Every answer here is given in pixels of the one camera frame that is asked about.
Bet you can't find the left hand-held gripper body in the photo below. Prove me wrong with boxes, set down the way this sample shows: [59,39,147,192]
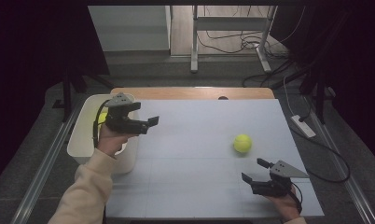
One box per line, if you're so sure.
[104,91,149,135]

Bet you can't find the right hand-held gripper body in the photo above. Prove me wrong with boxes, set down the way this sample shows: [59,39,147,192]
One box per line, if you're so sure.
[250,160,310,198]

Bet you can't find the white plastic bin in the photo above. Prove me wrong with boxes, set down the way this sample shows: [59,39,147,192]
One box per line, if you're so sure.
[66,92,141,175]

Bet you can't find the person's left hand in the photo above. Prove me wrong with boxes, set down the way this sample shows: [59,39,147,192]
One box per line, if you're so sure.
[96,122,137,158]

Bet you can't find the person's right hand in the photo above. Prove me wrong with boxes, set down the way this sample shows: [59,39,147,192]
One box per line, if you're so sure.
[266,194,302,223]

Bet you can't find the wooden table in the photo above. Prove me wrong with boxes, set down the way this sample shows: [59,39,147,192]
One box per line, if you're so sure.
[110,87,276,101]

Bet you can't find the white power strip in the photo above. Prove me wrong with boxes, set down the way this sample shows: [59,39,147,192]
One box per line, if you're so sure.
[290,114,317,139]

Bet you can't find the black stand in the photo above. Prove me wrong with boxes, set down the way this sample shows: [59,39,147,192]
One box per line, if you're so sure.
[52,66,116,123]
[278,59,337,125]

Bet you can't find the white cabinet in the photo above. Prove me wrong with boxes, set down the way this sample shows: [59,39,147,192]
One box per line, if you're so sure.
[88,5,173,52]

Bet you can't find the dark curtain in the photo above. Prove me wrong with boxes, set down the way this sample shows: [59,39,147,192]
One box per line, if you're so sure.
[271,0,375,169]
[0,0,110,188]

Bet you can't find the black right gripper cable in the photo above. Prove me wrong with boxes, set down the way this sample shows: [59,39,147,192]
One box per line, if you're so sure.
[289,181,303,215]

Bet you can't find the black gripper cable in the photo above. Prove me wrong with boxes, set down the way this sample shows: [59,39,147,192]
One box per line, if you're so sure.
[92,99,111,149]
[289,181,303,215]

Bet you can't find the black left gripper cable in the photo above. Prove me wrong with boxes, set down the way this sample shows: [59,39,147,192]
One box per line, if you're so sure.
[92,99,111,149]

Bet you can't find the black power cable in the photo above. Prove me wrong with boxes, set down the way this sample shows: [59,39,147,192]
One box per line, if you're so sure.
[288,123,352,184]

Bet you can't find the metal floor rail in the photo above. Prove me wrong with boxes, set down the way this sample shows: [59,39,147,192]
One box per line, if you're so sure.
[9,92,85,224]
[310,108,375,224]

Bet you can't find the tangled floor cables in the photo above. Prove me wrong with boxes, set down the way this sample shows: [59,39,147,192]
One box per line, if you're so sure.
[196,18,290,61]

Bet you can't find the white metal desk frame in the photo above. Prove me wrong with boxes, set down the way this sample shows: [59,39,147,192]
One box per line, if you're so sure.
[189,5,279,75]

